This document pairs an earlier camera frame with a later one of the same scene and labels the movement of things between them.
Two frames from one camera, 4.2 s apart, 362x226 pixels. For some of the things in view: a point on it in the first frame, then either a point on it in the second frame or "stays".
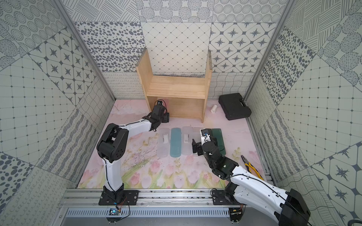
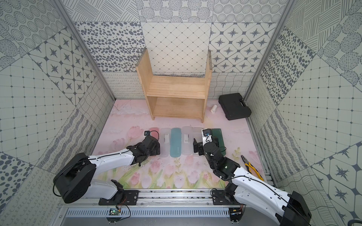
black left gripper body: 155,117 to 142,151
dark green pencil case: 217,133 stays
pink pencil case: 166,103 to 154,132
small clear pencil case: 163,142 stays
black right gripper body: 200,149 stays
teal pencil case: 175,149 stays
